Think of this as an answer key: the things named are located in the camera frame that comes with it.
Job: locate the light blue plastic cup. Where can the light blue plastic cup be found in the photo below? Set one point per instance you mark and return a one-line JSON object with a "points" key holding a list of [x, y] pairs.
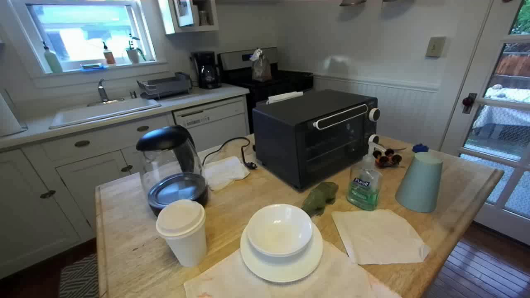
{"points": [[419, 184]]}

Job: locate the black toaster oven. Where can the black toaster oven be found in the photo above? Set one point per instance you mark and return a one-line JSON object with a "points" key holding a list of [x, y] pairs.
{"points": [[308, 141]]}

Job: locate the white paper cup with lid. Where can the white paper cup with lid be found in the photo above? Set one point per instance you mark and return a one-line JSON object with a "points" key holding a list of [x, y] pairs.
{"points": [[182, 234]]}

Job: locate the clear plastic bag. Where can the clear plastic bag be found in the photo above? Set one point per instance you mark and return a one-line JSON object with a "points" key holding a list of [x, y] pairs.
{"points": [[223, 173]]}

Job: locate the white dishwasher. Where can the white dishwasher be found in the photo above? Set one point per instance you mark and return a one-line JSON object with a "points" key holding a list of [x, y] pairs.
{"points": [[212, 125]]}

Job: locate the black kitchen stove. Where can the black kitchen stove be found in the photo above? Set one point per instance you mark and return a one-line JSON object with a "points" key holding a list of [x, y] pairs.
{"points": [[275, 83]]}

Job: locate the white ceramic bowl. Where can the white ceramic bowl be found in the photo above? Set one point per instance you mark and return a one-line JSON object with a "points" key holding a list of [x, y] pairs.
{"points": [[278, 229]]}

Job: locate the clear bag on stove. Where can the clear bag on stove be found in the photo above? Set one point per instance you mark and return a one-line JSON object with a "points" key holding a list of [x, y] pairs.
{"points": [[260, 67]]}

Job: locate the glass electric kettle black lid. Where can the glass electric kettle black lid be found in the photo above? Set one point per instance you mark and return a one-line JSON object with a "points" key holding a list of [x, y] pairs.
{"points": [[170, 176]]}

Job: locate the black coffee maker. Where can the black coffee maker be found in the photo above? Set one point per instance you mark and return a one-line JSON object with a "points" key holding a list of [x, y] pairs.
{"points": [[205, 70]]}

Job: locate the green hand sanitizer pump bottle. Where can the green hand sanitizer pump bottle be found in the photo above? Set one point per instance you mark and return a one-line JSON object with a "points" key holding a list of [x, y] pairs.
{"points": [[362, 188]]}

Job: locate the silver toaster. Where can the silver toaster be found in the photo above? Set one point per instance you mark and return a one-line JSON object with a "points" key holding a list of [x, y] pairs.
{"points": [[164, 87]]}

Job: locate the white ceramic plate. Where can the white ceramic plate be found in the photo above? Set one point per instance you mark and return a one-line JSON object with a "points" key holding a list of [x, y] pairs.
{"points": [[281, 270]]}

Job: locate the orange toy monster truck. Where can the orange toy monster truck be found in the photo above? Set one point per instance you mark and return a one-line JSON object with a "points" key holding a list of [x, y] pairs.
{"points": [[387, 156]]}

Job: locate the large stained paper towel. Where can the large stained paper towel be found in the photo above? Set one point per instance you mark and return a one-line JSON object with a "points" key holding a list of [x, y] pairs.
{"points": [[220, 284]]}

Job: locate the folded white paper napkin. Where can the folded white paper napkin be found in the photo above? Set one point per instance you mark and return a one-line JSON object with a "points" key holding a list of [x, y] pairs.
{"points": [[381, 237]]}

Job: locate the blue toy block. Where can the blue toy block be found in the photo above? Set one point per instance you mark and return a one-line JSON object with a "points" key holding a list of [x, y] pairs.
{"points": [[420, 148]]}

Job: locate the small potted plant jar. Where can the small potted plant jar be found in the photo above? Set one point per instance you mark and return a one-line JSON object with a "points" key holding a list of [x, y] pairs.
{"points": [[132, 52]]}

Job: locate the white kitchen sink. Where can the white kitchen sink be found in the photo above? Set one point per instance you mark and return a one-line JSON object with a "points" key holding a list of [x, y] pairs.
{"points": [[99, 111]]}

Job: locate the chrome faucet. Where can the chrome faucet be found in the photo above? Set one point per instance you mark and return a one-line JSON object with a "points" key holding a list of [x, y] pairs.
{"points": [[102, 92]]}

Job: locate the orange dish soap bottle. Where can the orange dish soap bottle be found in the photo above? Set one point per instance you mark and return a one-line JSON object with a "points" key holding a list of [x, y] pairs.
{"points": [[107, 55]]}

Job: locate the blue sponge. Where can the blue sponge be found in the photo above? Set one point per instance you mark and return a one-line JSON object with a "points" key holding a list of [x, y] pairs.
{"points": [[91, 67]]}

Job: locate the white framed window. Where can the white framed window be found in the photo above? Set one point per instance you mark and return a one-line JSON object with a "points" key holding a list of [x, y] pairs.
{"points": [[83, 34]]}

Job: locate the grey floor rug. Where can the grey floor rug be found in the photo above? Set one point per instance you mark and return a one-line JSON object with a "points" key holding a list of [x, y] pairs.
{"points": [[79, 279]]}

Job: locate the white soap bottle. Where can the white soap bottle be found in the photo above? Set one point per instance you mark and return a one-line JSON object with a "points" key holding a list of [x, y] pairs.
{"points": [[53, 60]]}

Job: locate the white kitchen cabinets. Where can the white kitchen cabinets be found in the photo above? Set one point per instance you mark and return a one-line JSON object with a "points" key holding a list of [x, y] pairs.
{"points": [[38, 193]]}

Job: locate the white glass pane door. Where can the white glass pane door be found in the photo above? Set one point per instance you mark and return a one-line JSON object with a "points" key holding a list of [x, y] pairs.
{"points": [[498, 110]]}

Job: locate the white wall shelf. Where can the white wall shelf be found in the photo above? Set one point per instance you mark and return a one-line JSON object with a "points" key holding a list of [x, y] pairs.
{"points": [[184, 14]]}

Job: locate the beige light switch plate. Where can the beige light switch plate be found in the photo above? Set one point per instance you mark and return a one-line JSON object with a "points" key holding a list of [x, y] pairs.
{"points": [[435, 47]]}

